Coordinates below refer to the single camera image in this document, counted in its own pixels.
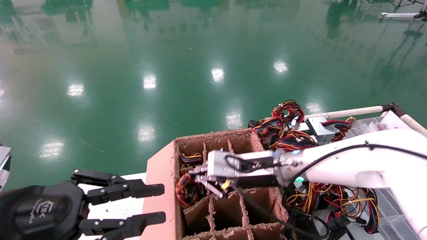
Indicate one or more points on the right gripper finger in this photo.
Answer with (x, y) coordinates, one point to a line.
(210, 186)
(200, 170)

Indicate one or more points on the left gripper black silver body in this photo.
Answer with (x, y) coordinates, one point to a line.
(40, 213)

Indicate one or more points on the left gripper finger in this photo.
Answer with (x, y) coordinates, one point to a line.
(143, 190)
(143, 220)

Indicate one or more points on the right gripper black silver body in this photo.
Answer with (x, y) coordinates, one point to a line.
(218, 165)

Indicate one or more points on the pink cardboard box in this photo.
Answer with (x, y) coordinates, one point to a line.
(158, 200)

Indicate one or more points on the brown cardboard divider grid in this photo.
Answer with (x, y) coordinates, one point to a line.
(210, 213)

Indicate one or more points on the clear plastic bag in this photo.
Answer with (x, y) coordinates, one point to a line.
(370, 126)

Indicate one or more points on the clear plastic compartment tray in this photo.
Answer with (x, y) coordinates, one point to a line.
(400, 220)

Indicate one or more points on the white wheeled stand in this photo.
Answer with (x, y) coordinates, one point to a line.
(397, 15)

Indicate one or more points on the black rail corner joint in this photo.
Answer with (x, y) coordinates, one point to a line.
(393, 108)

